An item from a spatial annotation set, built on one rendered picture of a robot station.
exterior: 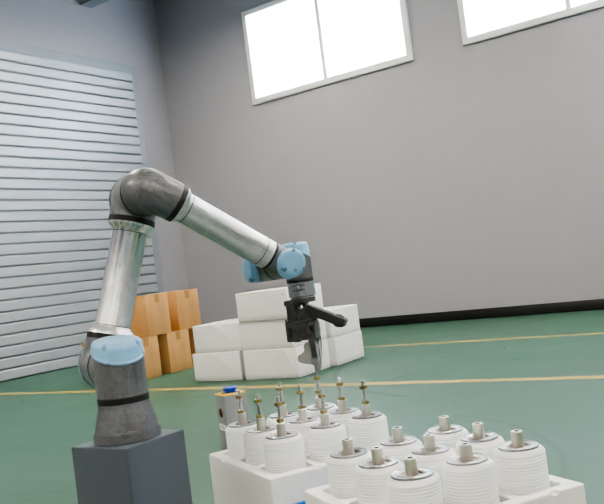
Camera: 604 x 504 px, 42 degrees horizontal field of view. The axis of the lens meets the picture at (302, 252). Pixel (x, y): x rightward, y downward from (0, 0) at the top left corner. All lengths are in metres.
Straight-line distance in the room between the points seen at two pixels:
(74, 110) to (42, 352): 2.43
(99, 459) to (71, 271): 6.19
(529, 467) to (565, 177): 5.64
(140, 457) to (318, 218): 6.45
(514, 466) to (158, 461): 0.78
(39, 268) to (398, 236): 3.38
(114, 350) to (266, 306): 3.07
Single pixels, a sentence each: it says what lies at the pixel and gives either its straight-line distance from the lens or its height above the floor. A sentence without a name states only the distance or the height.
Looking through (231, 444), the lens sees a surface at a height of 0.21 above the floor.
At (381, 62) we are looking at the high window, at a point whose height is 2.51.
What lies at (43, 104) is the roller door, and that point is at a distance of 8.13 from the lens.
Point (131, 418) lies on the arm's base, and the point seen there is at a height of 0.35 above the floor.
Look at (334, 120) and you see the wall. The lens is 8.04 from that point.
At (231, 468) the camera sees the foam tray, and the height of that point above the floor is 0.17.
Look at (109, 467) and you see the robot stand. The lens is 1.83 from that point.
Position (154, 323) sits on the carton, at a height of 0.39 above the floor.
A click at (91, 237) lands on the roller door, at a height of 1.23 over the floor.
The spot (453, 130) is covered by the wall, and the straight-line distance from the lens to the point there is 7.44.
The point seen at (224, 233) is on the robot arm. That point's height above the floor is 0.74.
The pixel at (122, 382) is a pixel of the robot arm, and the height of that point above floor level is 0.43.
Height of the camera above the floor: 0.63
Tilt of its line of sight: 1 degrees up
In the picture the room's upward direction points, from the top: 7 degrees counter-clockwise
